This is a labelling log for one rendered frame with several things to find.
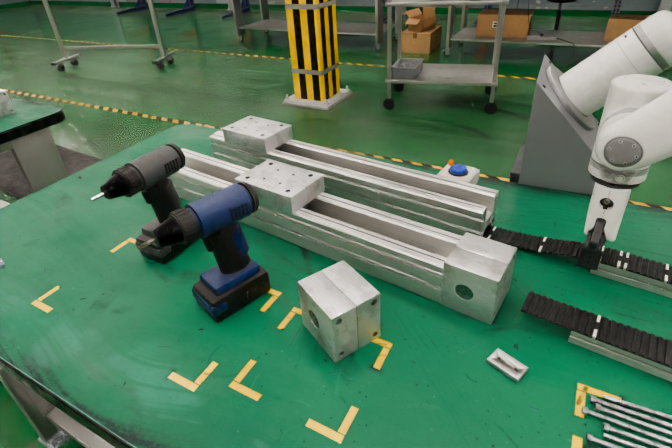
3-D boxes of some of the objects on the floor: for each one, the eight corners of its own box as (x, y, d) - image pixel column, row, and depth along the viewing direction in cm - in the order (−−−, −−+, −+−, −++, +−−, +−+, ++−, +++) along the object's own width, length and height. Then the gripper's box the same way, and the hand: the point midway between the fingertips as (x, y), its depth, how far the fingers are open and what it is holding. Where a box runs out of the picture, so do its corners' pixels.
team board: (52, 73, 567) (-19, -111, 467) (77, 63, 609) (17, -107, 509) (160, 71, 544) (110, -123, 444) (178, 61, 586) (136, -118, 486)
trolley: (495, 93, 403) (512, -30, 352) (496, 115, 359) (515, -23, 307) (384, 89, 432) (384, -25, 380) (372, 109, 387) (370, -18, 335)
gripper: (599, 146, 81) (578, 225, 90) (581, 188, 69) (558, 273, 78) (648, 155, 77) (620, 236, 86) (637, 200, 65) (606, 289, 74)
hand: (592, 249), depth 81 cm, fingers open, 8 cm apart
